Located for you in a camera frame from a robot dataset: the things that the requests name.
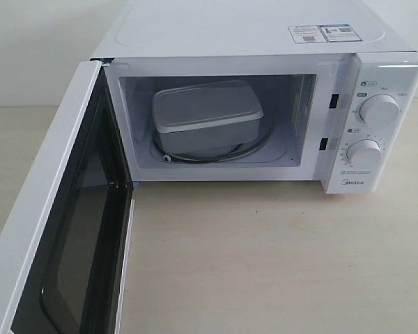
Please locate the white plastic lidded container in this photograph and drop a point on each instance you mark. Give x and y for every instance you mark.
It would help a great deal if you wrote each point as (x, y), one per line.
(207, 116)

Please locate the white microwave door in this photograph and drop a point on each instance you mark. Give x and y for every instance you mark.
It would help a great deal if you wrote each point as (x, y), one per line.
(65, 243)

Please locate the white Midea microwave oven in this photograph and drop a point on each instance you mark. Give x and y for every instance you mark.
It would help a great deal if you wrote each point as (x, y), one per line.
(313, 92)

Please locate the glass turntable plate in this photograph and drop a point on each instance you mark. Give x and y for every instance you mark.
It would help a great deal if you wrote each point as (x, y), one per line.
(251, 146)

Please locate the lower white timer knob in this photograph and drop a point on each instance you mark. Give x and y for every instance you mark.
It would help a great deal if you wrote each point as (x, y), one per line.
(364, 153)

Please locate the white label sticker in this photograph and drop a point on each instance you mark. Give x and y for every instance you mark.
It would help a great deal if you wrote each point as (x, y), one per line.
(306, 34)

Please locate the upper white power knob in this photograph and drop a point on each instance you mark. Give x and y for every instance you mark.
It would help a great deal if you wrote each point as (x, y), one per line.
(379, 111)

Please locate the blue label sticker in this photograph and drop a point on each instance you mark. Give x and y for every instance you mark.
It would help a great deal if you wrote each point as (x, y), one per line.
(339, 33)

